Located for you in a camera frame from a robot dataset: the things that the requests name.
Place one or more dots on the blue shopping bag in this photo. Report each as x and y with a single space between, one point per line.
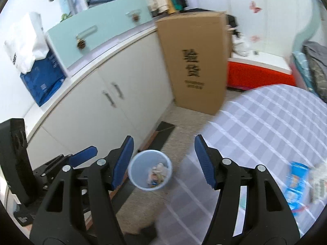
42 79

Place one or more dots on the pink butterfly sticker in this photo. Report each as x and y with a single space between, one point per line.
255 7

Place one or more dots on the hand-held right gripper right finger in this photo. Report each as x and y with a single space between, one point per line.
205 163

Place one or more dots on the pine cone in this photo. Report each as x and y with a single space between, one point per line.
136 17
82 44

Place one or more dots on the blue white snack packet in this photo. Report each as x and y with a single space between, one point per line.
296 183

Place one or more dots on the teal bunk bed frame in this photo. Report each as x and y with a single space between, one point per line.
306 28

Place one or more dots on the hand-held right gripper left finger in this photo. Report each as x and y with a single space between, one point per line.
123 163

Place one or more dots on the large cardboard box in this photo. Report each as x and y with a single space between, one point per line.
196 56

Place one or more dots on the white plastic bag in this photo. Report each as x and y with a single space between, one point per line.
240 44

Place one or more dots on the light blue trash bin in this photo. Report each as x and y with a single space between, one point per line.
139 168

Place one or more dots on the yellow hanging garment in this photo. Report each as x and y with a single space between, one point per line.
170 6

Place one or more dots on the white low cabinet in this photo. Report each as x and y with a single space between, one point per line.
89 102

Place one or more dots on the teal drawer unit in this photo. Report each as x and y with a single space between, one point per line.
102 23

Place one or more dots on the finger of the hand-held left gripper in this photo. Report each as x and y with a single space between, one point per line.
84 155

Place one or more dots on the white shopping bag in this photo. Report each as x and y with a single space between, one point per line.
24 43

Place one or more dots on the grey checked bed sheet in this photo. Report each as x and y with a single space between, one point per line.
255 122

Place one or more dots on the red storage box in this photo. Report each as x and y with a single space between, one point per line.
258 75

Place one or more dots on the grey blanket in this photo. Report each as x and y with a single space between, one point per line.
318 63

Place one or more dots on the white wardrobe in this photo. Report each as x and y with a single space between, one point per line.
276 17

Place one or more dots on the black cloth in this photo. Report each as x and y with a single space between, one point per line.
232 24

